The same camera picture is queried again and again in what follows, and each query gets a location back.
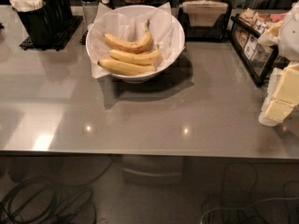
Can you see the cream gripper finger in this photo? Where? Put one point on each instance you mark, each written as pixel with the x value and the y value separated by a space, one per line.
pixel 278 110
pixel 288 86

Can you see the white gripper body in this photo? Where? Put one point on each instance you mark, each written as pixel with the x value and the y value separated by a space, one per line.
pixel 290 37

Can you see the yellow banana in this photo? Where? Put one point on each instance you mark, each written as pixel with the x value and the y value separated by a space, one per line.
pixel 142 44
pixel 143 58
pixel 125 69

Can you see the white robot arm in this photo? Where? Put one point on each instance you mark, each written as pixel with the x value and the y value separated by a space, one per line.
pixel 284 34

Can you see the white bowl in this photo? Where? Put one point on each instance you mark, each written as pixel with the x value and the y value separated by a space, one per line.
pixel 178 42

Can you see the black condiment packet rack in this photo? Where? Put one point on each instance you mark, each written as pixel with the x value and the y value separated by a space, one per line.
pixel 259 61

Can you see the black napkin dispenser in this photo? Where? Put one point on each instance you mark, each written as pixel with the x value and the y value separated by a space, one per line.
pixel 204 19

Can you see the white paper liner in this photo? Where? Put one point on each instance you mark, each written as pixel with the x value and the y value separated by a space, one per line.
pixel 127 23

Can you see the glass shaker dark lid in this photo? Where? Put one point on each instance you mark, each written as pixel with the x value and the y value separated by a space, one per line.
pixel 89 10

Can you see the black rubber mat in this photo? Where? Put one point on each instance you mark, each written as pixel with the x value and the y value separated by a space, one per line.
pixel 60 40

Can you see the black cutlery holder back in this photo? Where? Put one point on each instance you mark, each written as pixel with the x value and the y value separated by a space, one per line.
pixel 60 14

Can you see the black cutlery holder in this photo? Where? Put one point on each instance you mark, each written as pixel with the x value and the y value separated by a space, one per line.
pixel 60 14
pixel 43 24

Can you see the black cutlery holder front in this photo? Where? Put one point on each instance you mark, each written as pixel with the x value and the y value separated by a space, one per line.
pixel 43 24

